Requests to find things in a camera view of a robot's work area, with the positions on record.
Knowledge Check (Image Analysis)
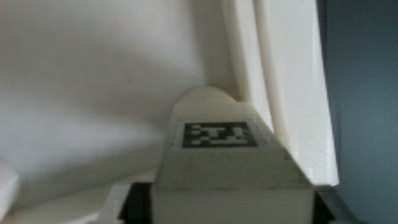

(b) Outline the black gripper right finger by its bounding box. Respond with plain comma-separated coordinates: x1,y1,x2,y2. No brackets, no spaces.
311,187,362,224

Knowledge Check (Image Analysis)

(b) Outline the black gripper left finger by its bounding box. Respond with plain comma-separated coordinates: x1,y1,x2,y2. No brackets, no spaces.
94,182,156,224

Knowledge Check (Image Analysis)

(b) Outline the white table leg with tag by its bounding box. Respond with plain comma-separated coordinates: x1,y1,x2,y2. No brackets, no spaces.
151,86,314,224

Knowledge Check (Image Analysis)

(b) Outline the white square tabletop panel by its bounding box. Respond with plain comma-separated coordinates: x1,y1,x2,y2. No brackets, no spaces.
0,0,339,224

